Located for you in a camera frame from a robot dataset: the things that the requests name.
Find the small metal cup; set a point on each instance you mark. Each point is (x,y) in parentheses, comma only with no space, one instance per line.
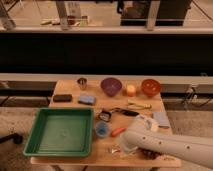
(82,82)

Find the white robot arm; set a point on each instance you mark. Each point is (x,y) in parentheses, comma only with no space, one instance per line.
(143,133)

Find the orange carrot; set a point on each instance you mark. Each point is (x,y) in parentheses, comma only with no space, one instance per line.
(117,131)

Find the blue plastic cup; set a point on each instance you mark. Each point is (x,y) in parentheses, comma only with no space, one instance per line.
(102,129)

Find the blue sponge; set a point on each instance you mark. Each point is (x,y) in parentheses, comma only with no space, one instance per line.
(86,99)

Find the bunch of dark grapes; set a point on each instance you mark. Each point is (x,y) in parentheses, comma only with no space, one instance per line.
(151,155)

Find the light blue cloth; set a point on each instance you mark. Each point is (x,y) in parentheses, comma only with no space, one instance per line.
(162,119)

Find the yellow green tongs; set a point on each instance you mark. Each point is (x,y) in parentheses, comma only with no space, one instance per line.
(135,105)

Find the black rectangular block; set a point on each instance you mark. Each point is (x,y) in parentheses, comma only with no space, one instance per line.
(62,98)

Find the purple bowl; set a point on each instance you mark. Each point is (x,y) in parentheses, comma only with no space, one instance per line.
(111,86)

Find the wooden board table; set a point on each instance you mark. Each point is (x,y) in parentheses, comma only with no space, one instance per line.
(100,154)

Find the black handle object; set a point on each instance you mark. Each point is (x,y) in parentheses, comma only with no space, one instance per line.
(15,137)

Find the green plastic tray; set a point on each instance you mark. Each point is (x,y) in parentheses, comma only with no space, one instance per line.
(61,132)

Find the red bowl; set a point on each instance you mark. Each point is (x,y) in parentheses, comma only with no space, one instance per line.
(150,87)

